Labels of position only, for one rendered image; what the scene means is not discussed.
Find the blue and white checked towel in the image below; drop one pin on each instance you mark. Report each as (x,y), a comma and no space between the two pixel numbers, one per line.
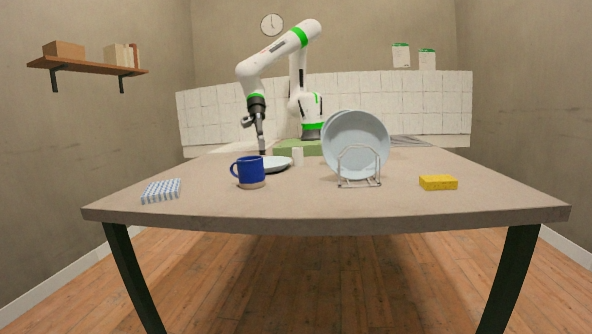
(161,191)

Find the dark blue mug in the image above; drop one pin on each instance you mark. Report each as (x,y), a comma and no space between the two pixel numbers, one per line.
(251,173)

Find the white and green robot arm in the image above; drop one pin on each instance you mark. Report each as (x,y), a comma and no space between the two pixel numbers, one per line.
(308,106)

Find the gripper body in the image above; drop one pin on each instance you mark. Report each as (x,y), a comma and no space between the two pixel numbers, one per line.
(257,109)

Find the yellow sponge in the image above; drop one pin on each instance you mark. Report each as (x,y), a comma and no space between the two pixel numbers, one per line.
(438,182)

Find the white tiled splashback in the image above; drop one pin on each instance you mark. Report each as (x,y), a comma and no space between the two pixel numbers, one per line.
(433,105)

